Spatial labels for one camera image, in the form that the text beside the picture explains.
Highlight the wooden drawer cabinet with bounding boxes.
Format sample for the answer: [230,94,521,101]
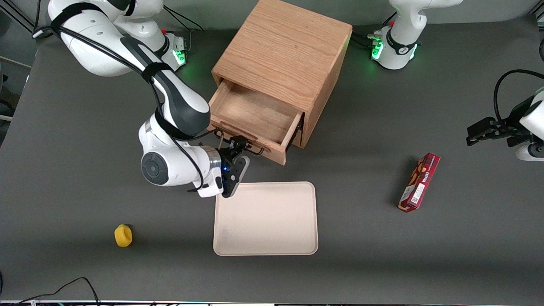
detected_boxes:
[211,0,353,149]

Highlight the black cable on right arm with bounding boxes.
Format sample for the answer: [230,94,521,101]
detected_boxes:
[50,17,213,193]

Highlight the yellow sponge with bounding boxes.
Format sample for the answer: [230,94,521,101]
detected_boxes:
[114,224,133,248]

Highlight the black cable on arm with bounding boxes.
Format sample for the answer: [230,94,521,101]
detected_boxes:
[493,69,544,124]
[50,17,213,193]

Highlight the beige plastic tray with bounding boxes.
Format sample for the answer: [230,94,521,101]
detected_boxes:
[213,181,319,257]

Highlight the black cables at left base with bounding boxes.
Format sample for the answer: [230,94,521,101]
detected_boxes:
[350,31,384,48]

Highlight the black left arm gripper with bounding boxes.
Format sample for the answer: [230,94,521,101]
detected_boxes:
[466,114,533,147]

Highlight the black cable on table edge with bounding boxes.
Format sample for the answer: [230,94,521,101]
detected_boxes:
[0,277,101,306]

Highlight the red snack box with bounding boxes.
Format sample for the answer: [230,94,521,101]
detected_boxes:
[398,153,441,213]

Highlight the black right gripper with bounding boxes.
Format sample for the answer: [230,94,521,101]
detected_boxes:
[219,136,252,188]

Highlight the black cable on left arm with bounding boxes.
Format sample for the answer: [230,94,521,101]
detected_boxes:
[493,69,544,124]

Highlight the black cables at right base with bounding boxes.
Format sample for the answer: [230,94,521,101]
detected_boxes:
[163,3,205,34]

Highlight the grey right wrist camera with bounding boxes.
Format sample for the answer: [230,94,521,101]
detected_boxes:
[223,155,251,199]

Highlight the wooden drawer pulled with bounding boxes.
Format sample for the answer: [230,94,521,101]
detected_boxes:
[207,80,305,166]

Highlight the black cables at base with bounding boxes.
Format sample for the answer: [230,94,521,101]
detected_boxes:
[350,31,384,48]
[163,3,205,34]

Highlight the black handle of drawer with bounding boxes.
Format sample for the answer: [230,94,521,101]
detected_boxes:
[214,127,266,157]

